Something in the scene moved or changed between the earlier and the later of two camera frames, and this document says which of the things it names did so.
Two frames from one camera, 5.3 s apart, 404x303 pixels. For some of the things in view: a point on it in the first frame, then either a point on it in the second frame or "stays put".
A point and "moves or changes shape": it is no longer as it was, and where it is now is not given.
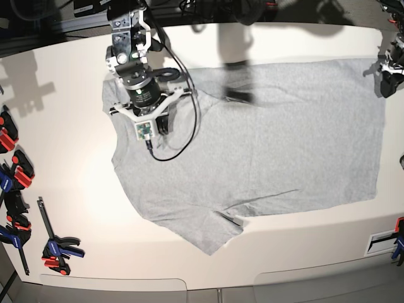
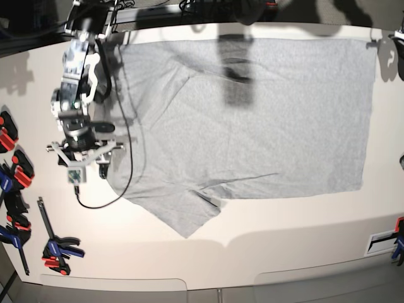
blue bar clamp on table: x=57 y=250 stays put
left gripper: x=143 y=90 -> x=80 y=134
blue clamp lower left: x=18 y=230 stays put
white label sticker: x=381 y=242 stays put
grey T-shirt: x=254 y=137 moves or changes shape
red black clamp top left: x=9 y=132 stays put
